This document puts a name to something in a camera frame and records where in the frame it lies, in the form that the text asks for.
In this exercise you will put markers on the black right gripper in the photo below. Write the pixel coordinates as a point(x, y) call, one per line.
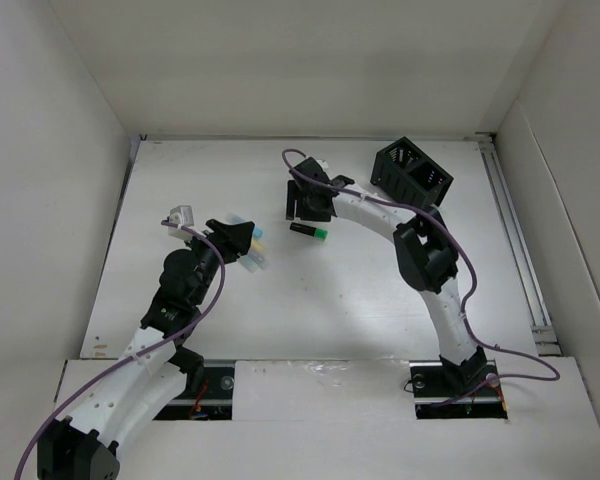
point(295, 193)

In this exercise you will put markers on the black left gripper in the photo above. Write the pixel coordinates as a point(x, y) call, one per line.
point(232, 239)

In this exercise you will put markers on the pastel green highlighter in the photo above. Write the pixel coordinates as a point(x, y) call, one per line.
point(251, 265)

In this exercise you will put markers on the black highlighter green cap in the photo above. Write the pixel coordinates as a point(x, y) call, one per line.
point(310, 231)

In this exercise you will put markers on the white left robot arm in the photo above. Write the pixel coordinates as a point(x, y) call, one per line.
point(104, 418)

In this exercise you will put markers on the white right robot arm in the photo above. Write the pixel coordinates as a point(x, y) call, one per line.
point(426, 258)

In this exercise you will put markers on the pastel yellow highlighter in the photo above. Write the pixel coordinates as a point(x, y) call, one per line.
point(257, 246)

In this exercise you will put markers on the pastel orange highlighter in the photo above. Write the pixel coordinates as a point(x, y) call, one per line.
point(256, 257)

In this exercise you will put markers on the black slotted organizer box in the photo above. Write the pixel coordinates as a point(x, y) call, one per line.
point(407, 175)

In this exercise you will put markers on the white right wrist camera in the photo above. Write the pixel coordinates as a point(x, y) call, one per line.
point(323, 163)

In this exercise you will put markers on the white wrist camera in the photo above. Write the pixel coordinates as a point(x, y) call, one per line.
point(323, 163)
point(179, 222)

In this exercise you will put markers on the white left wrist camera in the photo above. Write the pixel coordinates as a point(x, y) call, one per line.
point(179, 222)

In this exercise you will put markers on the aluminium rail back edge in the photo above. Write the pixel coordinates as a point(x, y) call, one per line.
point(479, 136)

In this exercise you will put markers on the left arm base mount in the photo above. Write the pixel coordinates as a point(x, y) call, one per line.
point(210, 399)

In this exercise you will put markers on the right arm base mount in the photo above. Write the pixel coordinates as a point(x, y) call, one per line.
point(435, 398)

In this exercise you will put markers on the aluminium rail right side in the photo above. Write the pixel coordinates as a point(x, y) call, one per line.
point(546, 341)

